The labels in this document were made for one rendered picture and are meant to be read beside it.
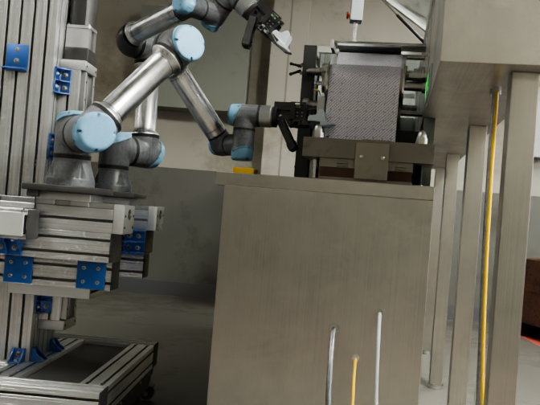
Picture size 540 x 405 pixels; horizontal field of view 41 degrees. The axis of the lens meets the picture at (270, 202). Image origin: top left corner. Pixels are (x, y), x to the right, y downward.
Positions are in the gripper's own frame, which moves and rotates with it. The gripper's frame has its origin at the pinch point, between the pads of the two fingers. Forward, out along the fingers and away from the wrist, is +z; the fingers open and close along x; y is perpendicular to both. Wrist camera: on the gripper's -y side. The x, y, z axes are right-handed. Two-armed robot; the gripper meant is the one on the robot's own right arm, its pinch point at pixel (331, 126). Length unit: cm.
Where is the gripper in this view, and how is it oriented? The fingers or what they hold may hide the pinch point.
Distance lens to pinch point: 245.3
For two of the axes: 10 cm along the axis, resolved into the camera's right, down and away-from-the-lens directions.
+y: 0.8, -10.0, 0.1
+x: 1.7, 0.2, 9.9
